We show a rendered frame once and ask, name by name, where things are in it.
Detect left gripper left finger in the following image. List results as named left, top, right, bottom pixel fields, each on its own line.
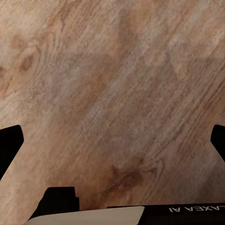
left=0, top=125, right=24, bottom=180

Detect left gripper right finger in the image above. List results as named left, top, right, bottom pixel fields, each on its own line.
left=210, top=124, right=225, bottom=161

